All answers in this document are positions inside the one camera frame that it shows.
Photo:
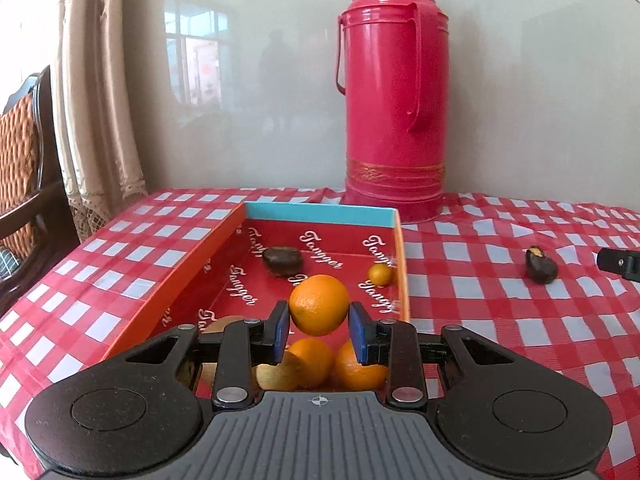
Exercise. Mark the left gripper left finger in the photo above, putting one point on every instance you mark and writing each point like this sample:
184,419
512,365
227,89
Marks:
180,355

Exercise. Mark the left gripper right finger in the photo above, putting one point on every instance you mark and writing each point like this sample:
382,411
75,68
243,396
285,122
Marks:
457,352

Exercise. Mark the large orange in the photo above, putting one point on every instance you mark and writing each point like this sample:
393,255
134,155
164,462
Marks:
319,305

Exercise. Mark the dark chestnut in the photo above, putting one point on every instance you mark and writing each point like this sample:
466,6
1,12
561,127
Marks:
283,260

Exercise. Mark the brown kiwi fruit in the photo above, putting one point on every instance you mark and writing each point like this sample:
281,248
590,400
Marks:
219,325

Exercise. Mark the small orange on table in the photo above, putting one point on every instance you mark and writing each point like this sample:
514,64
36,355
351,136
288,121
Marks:
351,375

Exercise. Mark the yellow pear fruit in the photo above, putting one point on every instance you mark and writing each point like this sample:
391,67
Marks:
281,377

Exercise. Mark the small yellow kumquat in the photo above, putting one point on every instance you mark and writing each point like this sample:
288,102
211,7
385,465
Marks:
380,274

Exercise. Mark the orange under gripper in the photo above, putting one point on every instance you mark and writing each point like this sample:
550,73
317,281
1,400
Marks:
315,359

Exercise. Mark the red cardboard box tray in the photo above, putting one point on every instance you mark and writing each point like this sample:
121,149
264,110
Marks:
224,275

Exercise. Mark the dark chestnut cracked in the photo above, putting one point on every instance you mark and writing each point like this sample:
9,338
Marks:
539,267

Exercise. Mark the red white checkered tablecloth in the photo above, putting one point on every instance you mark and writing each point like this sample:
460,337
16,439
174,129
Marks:
467,266

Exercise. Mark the dark wooden sofa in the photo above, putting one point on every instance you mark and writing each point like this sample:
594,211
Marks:
41,231

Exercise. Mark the blue plaid cloth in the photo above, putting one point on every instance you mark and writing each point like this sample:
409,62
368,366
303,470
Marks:
9,263

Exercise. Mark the beige curtain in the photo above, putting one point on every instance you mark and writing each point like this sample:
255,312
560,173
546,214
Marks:
100,164

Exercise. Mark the woven brown seat cushion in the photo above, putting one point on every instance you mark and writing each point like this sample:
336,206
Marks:
19,154

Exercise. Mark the red thermos flask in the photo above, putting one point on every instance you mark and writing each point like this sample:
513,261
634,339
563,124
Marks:
392,68

